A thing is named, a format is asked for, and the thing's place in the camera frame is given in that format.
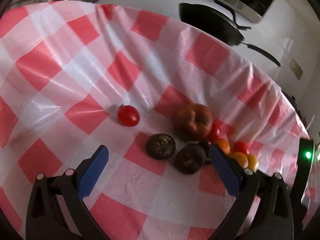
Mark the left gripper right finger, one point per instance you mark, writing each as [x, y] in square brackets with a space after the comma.
[273, 218]

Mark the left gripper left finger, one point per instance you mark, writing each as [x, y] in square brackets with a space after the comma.
[45, 219]

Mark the red apple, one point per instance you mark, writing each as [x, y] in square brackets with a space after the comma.
[193, 122]

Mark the dark passion fruit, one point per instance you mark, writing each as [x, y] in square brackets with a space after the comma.
[160, 146]
[190, 159]

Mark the small orange fruit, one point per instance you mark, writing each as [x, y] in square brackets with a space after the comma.
[224, 145]

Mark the yellow striped melon back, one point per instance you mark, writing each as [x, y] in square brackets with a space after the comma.
[253, 162]

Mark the yellow striped melon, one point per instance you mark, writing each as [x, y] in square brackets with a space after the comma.
[253, 162]
[241, 158]

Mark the yellow striped melon front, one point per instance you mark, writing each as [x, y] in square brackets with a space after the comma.
[241, 158]

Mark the red tomato behind melon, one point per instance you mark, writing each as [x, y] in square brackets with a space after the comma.
[241, 147]

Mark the red tomato behind apple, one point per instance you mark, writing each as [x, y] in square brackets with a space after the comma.
[216, 132]

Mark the red cherry tomato left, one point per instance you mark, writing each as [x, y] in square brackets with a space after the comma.
[128, 116]

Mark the red white checkered tablecloth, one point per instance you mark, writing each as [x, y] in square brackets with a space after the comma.
[67, 67]

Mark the black wok pan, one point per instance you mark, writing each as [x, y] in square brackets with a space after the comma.
[218, 25]

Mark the wall power outlet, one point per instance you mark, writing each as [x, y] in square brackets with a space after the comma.
[296, 69]

